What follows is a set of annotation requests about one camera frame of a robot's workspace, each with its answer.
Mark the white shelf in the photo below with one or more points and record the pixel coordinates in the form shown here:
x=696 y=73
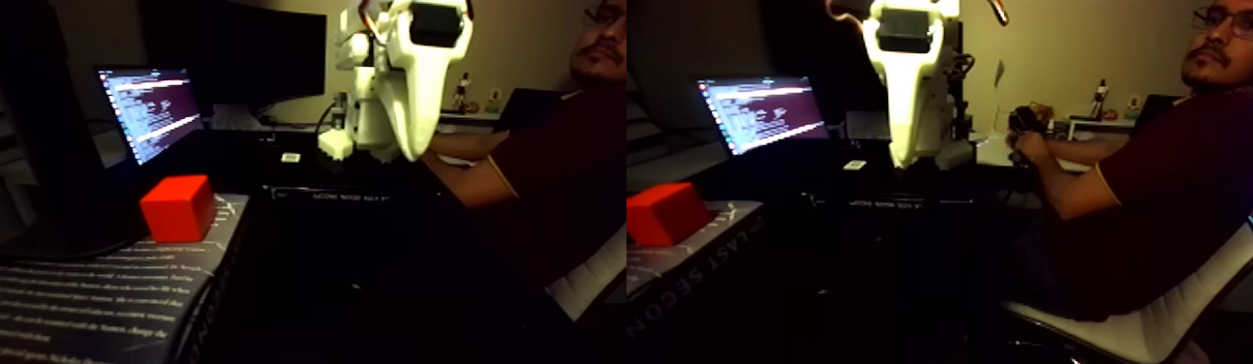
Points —
x=479 y=117
x=1099 y=127

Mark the dark book with white text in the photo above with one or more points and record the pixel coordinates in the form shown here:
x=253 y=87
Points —
x=687 y=269
x=98 y=295

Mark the small white label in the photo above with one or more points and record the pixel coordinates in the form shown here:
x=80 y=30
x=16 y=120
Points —
x=290 y=158
x=854 y=165

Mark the black computer monitor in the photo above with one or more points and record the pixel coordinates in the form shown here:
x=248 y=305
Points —
x=240 y=51

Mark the black box with lettering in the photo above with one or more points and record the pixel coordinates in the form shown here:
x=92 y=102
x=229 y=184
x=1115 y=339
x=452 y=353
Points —
x=321 y=191
x=891 y=199

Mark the person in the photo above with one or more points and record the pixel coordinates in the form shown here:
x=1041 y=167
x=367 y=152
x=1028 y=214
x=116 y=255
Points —
x=1176 y=183
x=565 y=163

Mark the red cube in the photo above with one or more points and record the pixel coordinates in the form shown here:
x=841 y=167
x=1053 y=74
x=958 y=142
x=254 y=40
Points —
x=667 y=213
x=177 y=208

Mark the black monitor with round stand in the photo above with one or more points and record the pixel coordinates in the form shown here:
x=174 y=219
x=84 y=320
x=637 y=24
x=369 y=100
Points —
x=47 y=152

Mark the small figurine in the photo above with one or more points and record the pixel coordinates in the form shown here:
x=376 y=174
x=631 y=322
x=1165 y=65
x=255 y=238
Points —
x=462 y=94
x=1099 y=100

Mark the person's hand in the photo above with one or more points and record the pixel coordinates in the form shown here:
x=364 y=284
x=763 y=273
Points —
x=1033 y=147

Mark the laptop with lit screen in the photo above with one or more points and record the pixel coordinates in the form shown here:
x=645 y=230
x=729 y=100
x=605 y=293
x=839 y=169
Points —
x=154 y=110
x=764 y=114

